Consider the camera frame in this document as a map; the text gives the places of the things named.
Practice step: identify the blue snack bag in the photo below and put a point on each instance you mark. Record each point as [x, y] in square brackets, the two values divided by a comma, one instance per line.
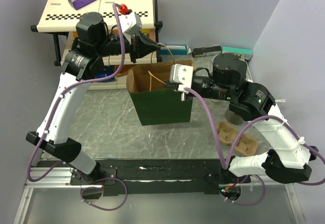
[104, 73]

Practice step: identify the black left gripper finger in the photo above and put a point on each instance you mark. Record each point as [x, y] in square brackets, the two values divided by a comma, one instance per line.
[145, 45]
[132, 50]

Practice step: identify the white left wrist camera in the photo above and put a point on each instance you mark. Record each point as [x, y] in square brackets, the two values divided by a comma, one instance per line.
[129, 20]

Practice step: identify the aluminium rail frame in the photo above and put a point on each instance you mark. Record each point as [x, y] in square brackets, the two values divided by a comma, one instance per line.
[54, 200]

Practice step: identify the black flat box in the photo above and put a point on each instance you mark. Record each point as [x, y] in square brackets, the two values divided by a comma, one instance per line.
[206, 51]

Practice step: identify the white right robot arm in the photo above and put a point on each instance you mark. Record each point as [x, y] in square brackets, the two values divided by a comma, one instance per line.
[287, 161]

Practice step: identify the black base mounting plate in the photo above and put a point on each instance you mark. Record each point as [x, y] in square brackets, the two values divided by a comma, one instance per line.
[158, 176]

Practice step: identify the blue flat box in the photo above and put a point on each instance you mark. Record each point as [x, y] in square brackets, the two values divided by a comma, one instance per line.
[175, 50]

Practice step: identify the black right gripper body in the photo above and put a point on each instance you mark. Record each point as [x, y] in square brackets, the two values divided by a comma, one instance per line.
[206, 87]

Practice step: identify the metal straw holder cup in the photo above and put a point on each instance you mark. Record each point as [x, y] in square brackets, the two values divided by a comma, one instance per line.
[233, 118]

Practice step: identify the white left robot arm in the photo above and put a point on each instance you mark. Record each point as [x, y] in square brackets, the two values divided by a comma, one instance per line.
[52, 135]

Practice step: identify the teal flat box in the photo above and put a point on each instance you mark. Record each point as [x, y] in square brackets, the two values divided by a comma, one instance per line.
[243, 54]

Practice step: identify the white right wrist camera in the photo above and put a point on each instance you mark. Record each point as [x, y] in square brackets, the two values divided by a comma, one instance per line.
[181, 78]

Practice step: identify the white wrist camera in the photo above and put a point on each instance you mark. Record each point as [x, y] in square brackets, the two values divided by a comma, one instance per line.
[181, 78]
[129, 20]

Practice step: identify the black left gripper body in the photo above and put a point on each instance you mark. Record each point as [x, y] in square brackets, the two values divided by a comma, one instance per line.
[110, 46]

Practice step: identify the brown green paper bag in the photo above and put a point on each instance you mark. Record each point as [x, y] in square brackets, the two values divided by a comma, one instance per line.
[153, 101]

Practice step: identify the orange snack bag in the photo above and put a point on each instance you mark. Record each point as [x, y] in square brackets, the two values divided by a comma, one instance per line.
[124, 71]

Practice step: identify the beige three-tier shelf rack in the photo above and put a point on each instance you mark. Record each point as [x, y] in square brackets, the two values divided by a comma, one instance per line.
[60, 19]

